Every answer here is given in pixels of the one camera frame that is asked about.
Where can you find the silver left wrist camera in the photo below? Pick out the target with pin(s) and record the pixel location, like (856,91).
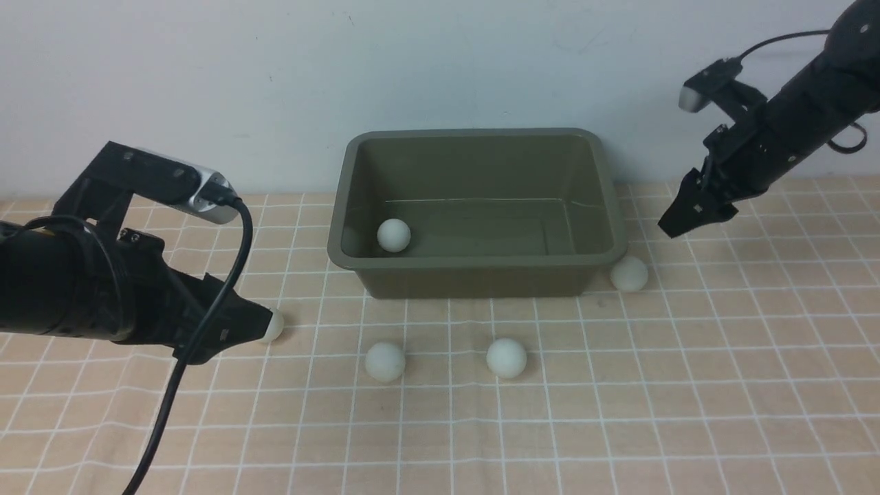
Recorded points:
(104,191)

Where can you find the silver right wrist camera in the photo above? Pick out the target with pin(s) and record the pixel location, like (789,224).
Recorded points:
(718,84)

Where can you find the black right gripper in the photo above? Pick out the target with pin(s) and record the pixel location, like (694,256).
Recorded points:
(746,158)

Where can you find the olive green plastic bin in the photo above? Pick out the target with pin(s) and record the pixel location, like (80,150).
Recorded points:
(493,213)

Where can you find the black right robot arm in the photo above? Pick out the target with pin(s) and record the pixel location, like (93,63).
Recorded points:
(852,44)

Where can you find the white ping-pong ball printed logo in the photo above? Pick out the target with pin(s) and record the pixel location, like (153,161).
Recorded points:
(393,235)

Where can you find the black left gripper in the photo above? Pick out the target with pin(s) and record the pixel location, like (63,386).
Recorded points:
(169,305)

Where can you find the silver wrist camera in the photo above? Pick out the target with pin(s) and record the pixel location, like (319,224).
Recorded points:
(718,84)
(104,191)

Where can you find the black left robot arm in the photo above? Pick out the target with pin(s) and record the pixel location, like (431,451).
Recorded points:
(70,281)

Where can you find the beige checkered tablecloth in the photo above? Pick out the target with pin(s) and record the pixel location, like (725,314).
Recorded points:
(748,365)

